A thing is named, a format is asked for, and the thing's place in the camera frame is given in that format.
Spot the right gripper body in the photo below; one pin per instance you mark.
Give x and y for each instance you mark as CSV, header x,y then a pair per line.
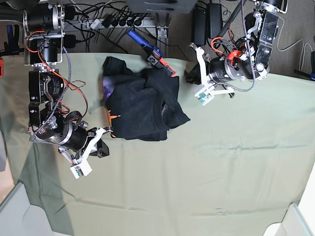
x,y
81,143

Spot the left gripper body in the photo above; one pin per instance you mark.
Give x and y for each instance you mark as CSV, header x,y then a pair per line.
x,y
206,82

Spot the black T-shirt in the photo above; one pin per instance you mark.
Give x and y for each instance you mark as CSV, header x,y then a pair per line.
x,y
141,105

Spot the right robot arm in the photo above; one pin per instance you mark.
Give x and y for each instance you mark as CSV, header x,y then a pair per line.
x,y
50,121

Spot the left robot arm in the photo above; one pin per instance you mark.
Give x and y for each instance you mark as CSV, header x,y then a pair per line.
x,y
244,59

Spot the blue orange bar clamp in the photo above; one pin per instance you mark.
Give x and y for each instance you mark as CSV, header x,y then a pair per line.
x,y
154,56

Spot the black power adapter left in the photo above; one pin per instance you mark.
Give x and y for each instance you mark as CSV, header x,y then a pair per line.
x,y
198,32

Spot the black power adapter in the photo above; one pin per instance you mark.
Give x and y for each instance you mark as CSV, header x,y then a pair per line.
x,y
198,32
215,22

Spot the black power adapter right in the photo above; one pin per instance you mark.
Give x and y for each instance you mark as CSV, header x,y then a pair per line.
x,y
215,22

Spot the white power strip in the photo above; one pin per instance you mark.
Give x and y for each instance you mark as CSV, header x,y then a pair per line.
x,y
100,24

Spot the light green table cloth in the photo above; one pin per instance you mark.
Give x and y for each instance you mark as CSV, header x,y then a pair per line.
x,y
232,170

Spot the black power brick on floor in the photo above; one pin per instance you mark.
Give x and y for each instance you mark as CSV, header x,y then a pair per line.
x,y
69,41

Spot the white bin left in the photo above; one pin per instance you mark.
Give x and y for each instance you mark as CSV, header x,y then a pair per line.
x,y
18,217

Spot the white bin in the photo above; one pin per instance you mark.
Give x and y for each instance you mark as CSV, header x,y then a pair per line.
x,y
293,224
18,217

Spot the orange block at left edge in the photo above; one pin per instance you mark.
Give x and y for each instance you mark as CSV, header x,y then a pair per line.
x,y
1,67

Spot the blue clamp at left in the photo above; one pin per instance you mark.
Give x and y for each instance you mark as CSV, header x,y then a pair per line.
x,y
11,47

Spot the white bin right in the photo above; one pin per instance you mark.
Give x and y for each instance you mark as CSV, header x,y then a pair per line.
x,y
293,224

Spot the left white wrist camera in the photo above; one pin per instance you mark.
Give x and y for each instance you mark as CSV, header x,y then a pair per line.
x,y
204,96

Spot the aluminium frame post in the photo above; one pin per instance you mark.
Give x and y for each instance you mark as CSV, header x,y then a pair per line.
x,y
162,23

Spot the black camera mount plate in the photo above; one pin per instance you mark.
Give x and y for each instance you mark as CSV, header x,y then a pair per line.
x,y
161,6

